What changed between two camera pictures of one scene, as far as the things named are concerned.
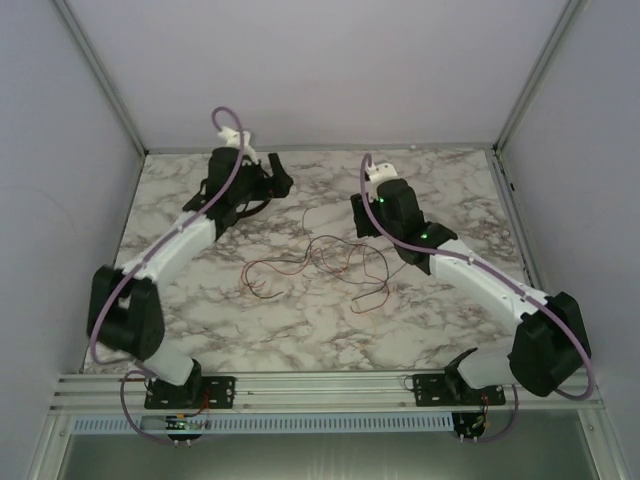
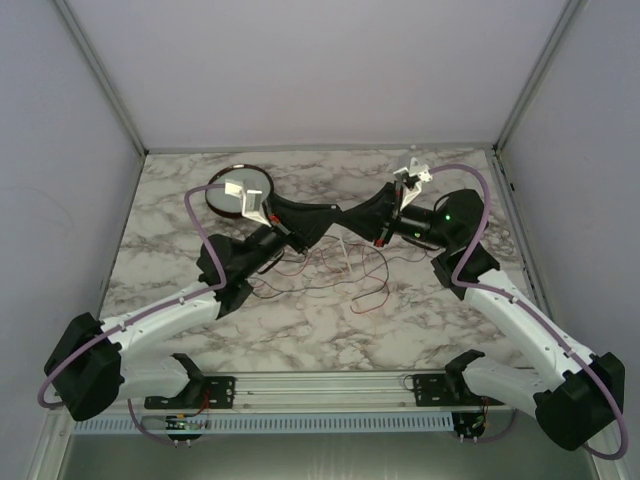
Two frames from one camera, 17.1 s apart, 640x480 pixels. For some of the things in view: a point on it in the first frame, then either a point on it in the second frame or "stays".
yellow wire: x=309 y=317 -> x=367 y=345
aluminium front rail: x=306 y=394 stays
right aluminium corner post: x=541 y=74 stays
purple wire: x=328 y=271 -> x=369 y=272
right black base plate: x=451 y=390 stays
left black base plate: x=207 y=392 stays
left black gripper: x=270 y=187 -> x=301 y=225
